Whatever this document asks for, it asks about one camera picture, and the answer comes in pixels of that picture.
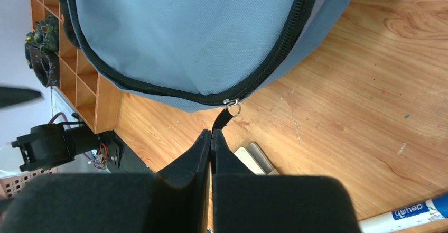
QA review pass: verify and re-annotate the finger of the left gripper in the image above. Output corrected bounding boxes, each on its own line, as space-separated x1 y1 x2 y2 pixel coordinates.
1 86 43 108

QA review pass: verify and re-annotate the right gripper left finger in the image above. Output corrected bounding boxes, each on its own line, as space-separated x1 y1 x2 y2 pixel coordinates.
1 129 212 232

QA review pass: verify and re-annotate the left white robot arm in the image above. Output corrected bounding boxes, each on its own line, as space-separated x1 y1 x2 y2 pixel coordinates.
1 121 99 179

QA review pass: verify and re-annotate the beige snap wallet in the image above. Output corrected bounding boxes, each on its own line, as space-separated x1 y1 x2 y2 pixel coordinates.
234 142 280 175

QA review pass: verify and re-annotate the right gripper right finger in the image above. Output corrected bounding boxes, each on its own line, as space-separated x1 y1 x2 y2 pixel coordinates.
211 130 360 232

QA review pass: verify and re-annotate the blue student backpack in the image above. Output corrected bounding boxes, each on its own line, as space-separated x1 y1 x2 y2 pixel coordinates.
66 0 351 113

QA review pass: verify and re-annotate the green dark rolled sock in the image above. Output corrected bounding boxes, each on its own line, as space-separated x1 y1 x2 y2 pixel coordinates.
25 15 59 55

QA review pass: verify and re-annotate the blue cap marker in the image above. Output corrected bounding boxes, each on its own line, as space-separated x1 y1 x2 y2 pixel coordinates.
359 194 447 232

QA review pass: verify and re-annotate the wooden compartment tray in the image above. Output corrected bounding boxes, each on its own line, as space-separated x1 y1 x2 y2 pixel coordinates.
29 0 123 135

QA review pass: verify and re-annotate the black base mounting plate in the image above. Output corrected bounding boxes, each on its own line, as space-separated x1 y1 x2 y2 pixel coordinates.
97 131 153 173

